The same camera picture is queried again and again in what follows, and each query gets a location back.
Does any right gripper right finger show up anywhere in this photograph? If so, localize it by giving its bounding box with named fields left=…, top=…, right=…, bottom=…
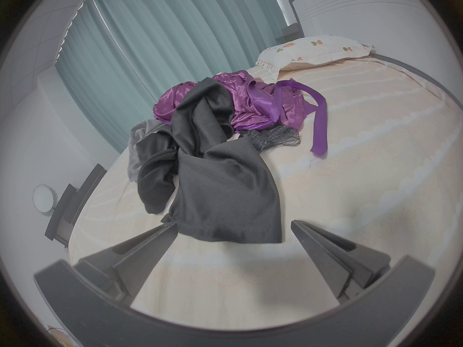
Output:
left=290, top=220, right=392, bottom=300

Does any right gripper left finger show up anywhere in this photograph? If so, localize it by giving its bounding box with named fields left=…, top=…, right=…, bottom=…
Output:
left=74, top=222, right=178, bottom=301

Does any black T-shirt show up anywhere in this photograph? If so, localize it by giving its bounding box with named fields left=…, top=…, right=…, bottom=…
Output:
left=137, top=77, right=283, bottom=244

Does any black chest of drawers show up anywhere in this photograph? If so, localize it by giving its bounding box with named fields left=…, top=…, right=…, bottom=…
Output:
left=63, top=164, right=108, bottom=227

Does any bed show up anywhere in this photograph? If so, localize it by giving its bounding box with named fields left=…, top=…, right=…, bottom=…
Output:
left=68, top=0, right=463, bottom=333

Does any grey garment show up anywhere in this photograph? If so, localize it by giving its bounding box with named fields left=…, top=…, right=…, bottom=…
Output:
left=127, top=119, right=160, bottom=183

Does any black lace garment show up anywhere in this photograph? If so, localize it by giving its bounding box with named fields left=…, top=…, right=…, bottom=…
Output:
left=239, top=127, right=301, bottom=152

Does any purple satin garment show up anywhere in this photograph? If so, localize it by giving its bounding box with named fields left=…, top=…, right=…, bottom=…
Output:
left=153, top=70, right=328, bottom=156

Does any blue-green curtain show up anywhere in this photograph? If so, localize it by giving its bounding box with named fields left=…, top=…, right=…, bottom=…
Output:
left=90, top=0, right=290, bottom=104
left=54, top=0, right=156, bottom=154

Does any white printed pillow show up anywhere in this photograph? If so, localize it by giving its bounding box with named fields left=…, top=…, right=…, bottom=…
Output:
left=256, top=35, right=375, bottom=82

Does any round wall mirror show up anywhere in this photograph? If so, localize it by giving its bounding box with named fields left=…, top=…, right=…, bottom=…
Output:
left=32, top=184, right=56, bottom=215

